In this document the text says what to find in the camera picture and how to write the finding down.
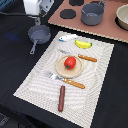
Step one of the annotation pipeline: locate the brown toy stove board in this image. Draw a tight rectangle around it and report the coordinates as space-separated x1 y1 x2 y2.
48 0 128 43

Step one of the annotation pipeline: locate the black round stove burner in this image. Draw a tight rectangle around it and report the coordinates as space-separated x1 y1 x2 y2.
60 9 76 19

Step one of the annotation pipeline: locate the red toy tomato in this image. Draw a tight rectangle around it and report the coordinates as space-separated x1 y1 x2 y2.
64 56 76 70

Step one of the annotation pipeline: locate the grey cooking pot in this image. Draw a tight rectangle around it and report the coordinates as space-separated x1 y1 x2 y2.
81 0 106 26

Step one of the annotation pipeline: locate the round beige plate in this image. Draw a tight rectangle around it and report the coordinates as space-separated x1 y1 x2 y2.
56 55 83 78

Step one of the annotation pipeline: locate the knife with orange handle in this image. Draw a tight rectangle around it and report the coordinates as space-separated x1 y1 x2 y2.
58 49 97 62

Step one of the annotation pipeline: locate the brown toy sausage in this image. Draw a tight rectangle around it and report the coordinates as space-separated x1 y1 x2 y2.
58 85 65 112

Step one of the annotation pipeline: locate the small grey frying pan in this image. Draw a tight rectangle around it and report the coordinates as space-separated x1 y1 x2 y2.
28 25 51 54

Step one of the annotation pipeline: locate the yellow toy banana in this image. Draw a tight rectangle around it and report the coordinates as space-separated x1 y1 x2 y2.
75 40 92 48

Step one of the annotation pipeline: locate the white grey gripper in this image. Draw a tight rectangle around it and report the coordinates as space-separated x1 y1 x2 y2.
23 0 54 15

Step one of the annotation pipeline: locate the fork with orange handle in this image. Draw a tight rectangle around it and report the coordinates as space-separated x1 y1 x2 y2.
44 71 85 89

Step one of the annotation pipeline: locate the beige bowl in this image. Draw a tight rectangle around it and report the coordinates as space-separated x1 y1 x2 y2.
116 4 128 30

